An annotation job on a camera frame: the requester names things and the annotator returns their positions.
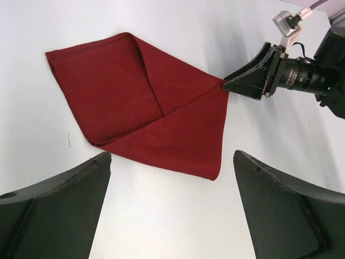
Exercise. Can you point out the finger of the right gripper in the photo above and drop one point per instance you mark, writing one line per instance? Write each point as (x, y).
(260, 68)
(248, 81)

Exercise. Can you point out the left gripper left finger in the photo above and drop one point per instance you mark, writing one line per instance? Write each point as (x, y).
(57, 217)

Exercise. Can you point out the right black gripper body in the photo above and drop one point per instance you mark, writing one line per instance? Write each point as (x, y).
(322, 75)

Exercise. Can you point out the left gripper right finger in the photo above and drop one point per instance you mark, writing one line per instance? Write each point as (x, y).
(288, 217)

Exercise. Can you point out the dark red cloth napkin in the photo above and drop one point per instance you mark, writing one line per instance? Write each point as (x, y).
(143, 104)

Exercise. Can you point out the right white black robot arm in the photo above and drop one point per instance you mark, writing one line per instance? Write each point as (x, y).
(336, 105)

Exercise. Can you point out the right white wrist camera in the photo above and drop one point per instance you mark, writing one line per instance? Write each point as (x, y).
(288, 25)

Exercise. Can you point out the right aluminium frame post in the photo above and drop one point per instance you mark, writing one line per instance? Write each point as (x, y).
(335, 12)

